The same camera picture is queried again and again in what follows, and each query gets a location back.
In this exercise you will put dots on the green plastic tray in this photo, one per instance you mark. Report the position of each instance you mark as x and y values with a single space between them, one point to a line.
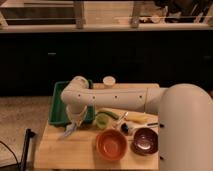
57 115

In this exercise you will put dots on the white towel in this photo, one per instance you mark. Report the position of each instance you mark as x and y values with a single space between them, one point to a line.
69 130

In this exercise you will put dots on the green cucumber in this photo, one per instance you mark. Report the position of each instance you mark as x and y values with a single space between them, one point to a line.
108 113

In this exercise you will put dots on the black clamp stand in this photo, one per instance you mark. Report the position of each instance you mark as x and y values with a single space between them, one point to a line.
29 134

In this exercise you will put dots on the orange bowl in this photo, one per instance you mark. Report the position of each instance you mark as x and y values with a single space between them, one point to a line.
111 145

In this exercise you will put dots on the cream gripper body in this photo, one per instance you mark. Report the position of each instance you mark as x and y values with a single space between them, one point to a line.
76 118

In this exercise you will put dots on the dark brown bowl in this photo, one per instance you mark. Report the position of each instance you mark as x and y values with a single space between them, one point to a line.
145 142

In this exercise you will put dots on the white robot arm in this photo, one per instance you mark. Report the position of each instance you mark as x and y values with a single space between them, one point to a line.
184 111

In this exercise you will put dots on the metal spoon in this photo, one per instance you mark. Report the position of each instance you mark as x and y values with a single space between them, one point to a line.
120 119

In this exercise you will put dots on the dish brush with handle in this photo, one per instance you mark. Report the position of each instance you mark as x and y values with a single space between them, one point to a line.
130 128

